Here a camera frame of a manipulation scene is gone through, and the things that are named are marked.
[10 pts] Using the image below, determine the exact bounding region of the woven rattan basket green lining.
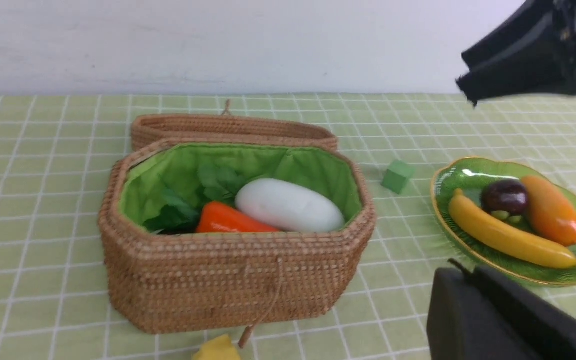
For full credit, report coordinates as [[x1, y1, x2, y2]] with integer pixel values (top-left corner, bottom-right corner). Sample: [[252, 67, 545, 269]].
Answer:
[[98, 137, 377, 334]]

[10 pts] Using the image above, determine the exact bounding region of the yellow toy banana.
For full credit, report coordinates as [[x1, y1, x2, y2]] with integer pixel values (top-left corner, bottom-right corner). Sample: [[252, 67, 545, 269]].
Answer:
[[448, 188, 576, 269]]

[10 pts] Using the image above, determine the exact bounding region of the woven rattan basket lid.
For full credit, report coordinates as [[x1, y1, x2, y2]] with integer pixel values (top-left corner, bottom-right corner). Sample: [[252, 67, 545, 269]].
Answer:
[[130, 99, 338, 151]]

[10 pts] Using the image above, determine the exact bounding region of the orange toy carrot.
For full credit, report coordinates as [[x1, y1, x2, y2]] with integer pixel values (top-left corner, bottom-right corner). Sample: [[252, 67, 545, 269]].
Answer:
[[143, 187, 281, 235]]

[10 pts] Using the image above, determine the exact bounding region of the white toy radish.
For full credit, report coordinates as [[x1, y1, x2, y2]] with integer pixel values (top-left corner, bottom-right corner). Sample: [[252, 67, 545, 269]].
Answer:
[[197, 162, 346, 234]]

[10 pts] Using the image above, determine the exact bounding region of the green foam cube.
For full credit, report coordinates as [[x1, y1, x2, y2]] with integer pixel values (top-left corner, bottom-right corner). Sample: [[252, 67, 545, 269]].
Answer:
[[381, 160, 415, 195]]

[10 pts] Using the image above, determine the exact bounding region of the orange toy mango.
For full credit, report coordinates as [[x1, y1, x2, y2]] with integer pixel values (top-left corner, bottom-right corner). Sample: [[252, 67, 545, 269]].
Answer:
[[519, 175, 576, 248]]

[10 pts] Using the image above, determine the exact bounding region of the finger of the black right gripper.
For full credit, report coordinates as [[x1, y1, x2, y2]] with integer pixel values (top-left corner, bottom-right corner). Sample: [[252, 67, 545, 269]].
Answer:
[[461, 0, 558, 68], [455, 40, 561, 106]]

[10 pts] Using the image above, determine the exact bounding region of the dark purple toy mangosteen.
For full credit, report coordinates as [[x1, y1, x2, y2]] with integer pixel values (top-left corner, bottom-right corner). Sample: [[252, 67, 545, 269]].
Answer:
[[479, 178, 528, 224]]

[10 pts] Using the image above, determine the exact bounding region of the green leaf-shaped glass plate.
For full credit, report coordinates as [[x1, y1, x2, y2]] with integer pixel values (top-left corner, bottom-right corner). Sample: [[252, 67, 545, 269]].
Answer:
[[430, 156, 576, 287]]

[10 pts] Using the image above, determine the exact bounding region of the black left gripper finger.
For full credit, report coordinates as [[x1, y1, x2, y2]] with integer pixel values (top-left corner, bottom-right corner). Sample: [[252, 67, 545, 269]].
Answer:
[[426, 259, 576, 360]]

